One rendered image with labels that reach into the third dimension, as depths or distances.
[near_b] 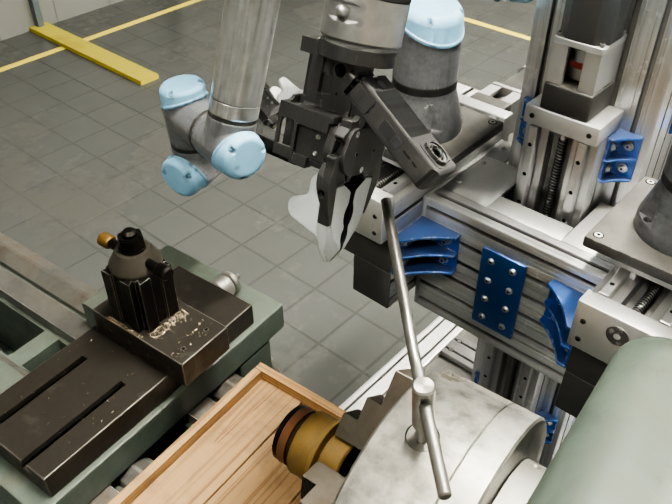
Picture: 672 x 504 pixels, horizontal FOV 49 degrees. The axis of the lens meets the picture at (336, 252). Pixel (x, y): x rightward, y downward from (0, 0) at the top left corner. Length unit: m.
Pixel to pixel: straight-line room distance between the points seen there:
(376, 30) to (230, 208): 2.57
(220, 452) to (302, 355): 1.35
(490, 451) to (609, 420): 0.12
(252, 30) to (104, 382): 0.57
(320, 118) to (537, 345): 0.82
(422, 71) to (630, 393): 0.68
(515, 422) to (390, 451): 0.14
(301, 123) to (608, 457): 0.42
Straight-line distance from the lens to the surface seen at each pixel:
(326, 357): 2.50
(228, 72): 1.07
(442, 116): 1.32
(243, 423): 1.21
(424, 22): 1.25
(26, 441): 1.16
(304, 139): 0.69
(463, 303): 1.44
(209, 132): 1.11
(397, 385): 0.86
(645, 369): 0.85
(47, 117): 4.10
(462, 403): 0.79
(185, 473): 1.17
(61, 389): 1.21
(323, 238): 0.71
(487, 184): 1.41
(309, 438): 0.90
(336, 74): 0.69
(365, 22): 0.65
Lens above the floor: 1.84
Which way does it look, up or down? 39 degrees down
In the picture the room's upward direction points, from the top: straight up
